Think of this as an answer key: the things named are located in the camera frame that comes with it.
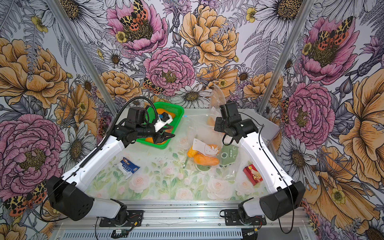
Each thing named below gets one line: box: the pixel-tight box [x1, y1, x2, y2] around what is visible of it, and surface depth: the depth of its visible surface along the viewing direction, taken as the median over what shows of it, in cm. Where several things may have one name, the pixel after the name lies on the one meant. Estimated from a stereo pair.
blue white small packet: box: [114, 157, 141, 180], surface depth 89 cm
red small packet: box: [242, 163, 264, 186], surface depth 87 cm
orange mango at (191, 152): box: [187, 145, 199, 158], surface depth 92 cm
